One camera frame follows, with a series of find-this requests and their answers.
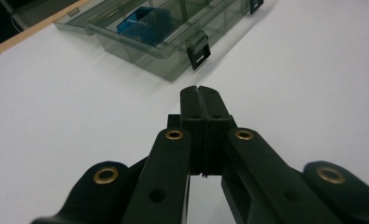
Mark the blue shiny packet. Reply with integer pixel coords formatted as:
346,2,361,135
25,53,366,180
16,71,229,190
116,6,174,48

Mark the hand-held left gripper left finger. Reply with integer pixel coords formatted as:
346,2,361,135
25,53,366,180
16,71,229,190
167,86,206,177

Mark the wooden table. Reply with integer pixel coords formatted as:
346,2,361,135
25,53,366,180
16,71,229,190
0,0,91,62

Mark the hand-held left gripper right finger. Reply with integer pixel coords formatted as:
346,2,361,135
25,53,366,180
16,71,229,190
198,85,238,177

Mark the grey transparent storage box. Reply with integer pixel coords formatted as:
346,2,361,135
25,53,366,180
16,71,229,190
53,0,264,83

